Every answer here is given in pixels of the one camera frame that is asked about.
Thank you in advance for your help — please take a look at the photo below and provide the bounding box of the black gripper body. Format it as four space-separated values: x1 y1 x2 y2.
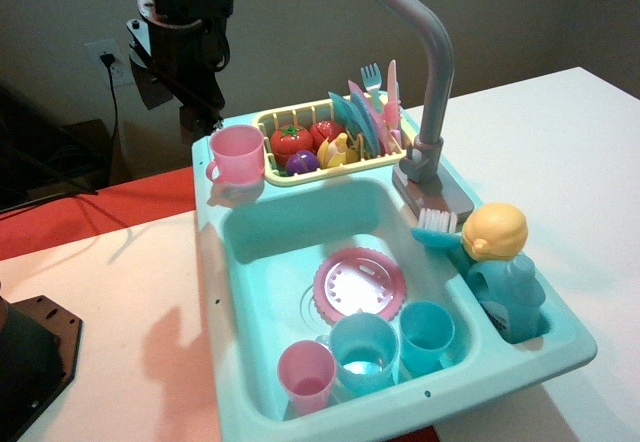
126 12 230 76

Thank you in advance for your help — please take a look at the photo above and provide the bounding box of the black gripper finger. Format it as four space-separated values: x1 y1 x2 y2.
151 63 225 144
129 51 173 110

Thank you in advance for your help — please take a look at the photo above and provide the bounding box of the pink cup with handle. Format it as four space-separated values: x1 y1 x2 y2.
205 125 265 185

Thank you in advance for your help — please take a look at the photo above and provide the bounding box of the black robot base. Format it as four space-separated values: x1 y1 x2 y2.
1 295 83 441

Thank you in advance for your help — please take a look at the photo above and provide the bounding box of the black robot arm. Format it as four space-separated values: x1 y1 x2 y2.
1 0 234 143

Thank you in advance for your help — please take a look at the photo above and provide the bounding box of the teal toy sink unit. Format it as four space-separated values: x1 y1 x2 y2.
193 141 597 441

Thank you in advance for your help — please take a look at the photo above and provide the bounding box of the small pink cup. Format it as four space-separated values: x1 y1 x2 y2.
277 340 337 415

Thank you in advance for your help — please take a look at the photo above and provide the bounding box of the large teal cup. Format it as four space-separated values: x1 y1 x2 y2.
316 312 400 396

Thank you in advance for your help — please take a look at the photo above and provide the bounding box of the small teal cup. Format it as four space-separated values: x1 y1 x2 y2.
399 300 456 375

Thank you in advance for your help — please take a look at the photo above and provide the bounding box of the red toy tomato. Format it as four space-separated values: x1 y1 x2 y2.
270 125 314 167

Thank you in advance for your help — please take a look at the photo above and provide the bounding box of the purple toy fruit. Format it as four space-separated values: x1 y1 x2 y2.
285 149 320 176

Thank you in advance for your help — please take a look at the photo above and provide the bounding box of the red toy apple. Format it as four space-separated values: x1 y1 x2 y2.
309 120 346 151

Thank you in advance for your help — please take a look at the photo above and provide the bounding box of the yellow toy banana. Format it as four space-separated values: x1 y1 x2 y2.
317 133 359 169

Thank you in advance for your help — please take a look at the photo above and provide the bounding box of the teal toy plate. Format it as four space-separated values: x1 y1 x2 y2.
328 92 363 138

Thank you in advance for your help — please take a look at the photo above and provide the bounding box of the red cloth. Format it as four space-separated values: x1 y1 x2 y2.
1 167 195 260

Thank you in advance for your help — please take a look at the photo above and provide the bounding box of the yellow dish rack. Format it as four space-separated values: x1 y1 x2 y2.
252 97 409 186

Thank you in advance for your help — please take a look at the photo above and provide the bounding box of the blue toy plate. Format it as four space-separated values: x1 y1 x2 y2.
350 86 386 157

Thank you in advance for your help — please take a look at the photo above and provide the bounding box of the teal toy fork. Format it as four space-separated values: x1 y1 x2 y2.
360 63 382 102

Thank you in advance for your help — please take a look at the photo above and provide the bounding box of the pink toy knife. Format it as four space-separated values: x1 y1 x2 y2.
384 59 401 130

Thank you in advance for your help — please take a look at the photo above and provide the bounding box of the pink toy plate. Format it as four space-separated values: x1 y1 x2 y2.
312 247 406 324

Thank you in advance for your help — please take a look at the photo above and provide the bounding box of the grey toy faucet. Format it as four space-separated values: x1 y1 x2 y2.
376 0 474 223

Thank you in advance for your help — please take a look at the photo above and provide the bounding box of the teal dish brush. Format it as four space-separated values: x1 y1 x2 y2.
411 208 461 250

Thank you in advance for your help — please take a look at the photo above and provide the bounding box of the teal bottle yellow cap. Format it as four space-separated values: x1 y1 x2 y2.
461 202 546 344

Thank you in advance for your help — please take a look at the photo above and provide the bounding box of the white wall outlet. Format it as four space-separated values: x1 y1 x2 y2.
84 38 134 88

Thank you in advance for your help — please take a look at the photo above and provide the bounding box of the black power cable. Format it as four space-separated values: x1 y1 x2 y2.
79 51 136 243

